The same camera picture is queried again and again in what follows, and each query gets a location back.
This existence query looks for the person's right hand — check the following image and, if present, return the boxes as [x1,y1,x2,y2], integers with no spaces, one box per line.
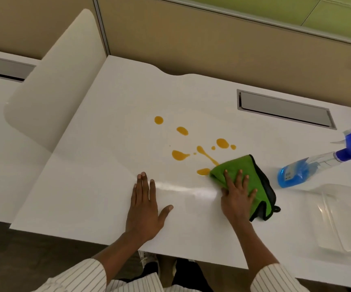
[221,170,258,224]

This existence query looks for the person's left hand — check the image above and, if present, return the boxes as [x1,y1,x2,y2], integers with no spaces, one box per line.
[126,172,174,244]

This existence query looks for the green microfiber cloth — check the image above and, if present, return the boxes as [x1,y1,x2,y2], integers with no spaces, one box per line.
[209,154,281,222]

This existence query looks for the person's right forearm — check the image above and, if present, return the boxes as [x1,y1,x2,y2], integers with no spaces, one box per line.
[230,219,281,278]

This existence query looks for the person's left forearm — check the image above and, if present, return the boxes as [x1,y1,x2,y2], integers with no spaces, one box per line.
[92,231,147,283]

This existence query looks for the orange liquid spill spots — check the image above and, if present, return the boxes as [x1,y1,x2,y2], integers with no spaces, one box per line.
[154,116,237,177]

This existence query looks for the blue spray bottle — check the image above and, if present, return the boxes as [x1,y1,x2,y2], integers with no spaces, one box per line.
[277,129,351,189]

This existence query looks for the white shoe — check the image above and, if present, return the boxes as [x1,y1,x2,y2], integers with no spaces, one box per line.
[138,251,160,272]

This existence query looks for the black trousers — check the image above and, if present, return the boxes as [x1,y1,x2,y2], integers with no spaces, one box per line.
[142,259,214,292]

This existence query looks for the clear plastic container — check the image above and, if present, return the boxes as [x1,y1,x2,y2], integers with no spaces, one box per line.
[311,184,351,259]

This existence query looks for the white striped shirt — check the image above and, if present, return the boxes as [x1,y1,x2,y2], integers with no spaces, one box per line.
[26,258,311,292]

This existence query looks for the white desk divider panel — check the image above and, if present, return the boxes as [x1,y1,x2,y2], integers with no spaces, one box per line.
[3,8,107,153]

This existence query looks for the wide beige partition panel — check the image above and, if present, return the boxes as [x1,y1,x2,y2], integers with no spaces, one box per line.
[97,0,351,109]

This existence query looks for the green glass partition pane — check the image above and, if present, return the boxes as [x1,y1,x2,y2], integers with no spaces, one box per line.
[175,0,351,43]

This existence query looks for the narrow beige partition panel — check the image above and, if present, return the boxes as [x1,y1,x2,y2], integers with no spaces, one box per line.
[0,0,103,60]

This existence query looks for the grey metal cable hatch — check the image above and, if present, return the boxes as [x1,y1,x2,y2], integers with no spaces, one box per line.
[237,89,338,130]
[0,54,36,83]

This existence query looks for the grey metal partition post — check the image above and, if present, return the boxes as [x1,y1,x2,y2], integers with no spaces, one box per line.
[91,0,111,57]

